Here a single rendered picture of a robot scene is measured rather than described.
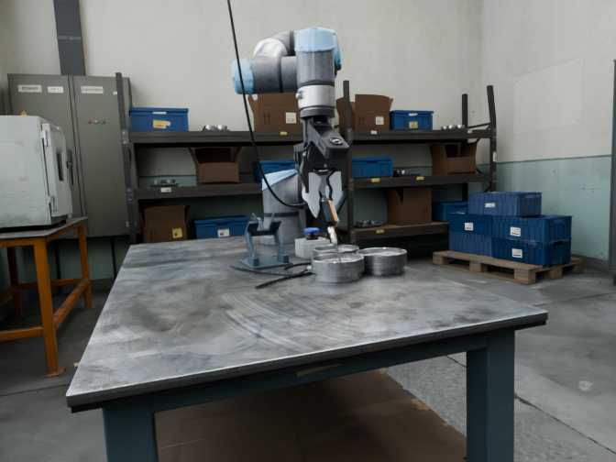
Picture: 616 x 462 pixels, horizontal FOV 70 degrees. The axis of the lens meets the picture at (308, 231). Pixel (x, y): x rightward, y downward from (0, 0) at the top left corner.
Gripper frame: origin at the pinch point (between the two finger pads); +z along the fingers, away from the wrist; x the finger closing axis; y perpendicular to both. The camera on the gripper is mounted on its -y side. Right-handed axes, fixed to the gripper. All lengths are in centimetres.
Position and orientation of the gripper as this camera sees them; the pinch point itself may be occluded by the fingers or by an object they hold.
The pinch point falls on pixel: (324, 211)
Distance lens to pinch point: 89.6
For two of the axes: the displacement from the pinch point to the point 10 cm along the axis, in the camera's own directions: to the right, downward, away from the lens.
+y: -3.7, -0.9, 9.2
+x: -9.3, 0.8, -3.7
